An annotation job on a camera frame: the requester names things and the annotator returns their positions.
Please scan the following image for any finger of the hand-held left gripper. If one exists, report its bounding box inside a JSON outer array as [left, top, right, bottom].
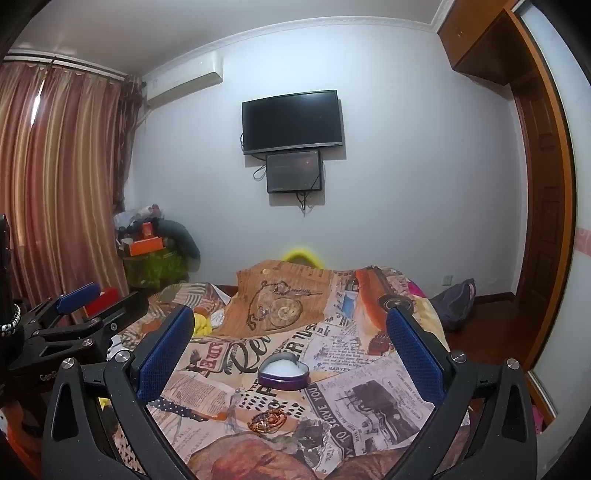
[[18, 282, 103, 330], [28, 292, 150, 365]]

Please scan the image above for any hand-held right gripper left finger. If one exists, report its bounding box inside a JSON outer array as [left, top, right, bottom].
[[41, 305, 204, 480]]

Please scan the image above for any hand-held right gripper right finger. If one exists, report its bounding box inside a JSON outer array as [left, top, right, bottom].
[[385, 305, 539, 480]]

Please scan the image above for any purple heart-shaped tin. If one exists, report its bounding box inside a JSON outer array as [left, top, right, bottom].
[[257, 354, 309, 392]]

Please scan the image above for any pile of jewellery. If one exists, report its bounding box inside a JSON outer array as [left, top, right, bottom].
[[248, 410, 289, 433]]

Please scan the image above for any red flat box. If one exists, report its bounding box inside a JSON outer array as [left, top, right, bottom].
[[83, 287, 120, 319]]

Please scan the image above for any orange box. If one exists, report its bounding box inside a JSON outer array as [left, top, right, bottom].
[[128, 236, 166, 257]]

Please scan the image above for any dark purple bag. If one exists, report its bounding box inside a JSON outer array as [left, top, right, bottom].
[[431, 278, 476, 333]]

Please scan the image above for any orange cloth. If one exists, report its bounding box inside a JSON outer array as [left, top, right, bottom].
[[0, 401, 51, 480]]

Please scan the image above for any dark green jacket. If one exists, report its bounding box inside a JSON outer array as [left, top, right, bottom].
[[157, 219, 201, 271]]

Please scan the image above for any printed newspaper pattern blanket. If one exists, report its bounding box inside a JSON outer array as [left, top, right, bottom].
[[106, 261, 472, 480]]

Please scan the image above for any pile of assorted clutter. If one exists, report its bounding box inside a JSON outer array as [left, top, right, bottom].
[[113, 203, 162, 241]]

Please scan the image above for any striped brown curtain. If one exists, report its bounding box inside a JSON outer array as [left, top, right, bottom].
[[0, 58, 144, 319]]

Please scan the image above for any yellow plastic stool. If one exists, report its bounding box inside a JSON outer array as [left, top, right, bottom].
[[281, 248, 324, 268]]

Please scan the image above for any wooden door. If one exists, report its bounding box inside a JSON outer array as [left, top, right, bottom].
[[510, 69, 578, 370]]

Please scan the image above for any white air conditioner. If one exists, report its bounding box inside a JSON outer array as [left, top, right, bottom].
[[143, 51, 223, 107]]

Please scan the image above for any white wardrobe sliding door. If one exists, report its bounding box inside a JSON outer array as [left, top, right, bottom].
[[515, 4, 591, 467]]

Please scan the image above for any wooden overhead cabinet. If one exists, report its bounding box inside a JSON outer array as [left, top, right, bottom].
[[436, 0, 522, 86]]

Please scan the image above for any black cable bundle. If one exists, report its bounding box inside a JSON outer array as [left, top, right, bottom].
[[295, 190, 317, 217]]

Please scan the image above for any small black wall monitor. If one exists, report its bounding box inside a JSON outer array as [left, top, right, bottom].
[[265, 150, 323, 193]]

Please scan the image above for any black wall television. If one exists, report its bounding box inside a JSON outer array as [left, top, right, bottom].
[[241, 90, 345, 155]]

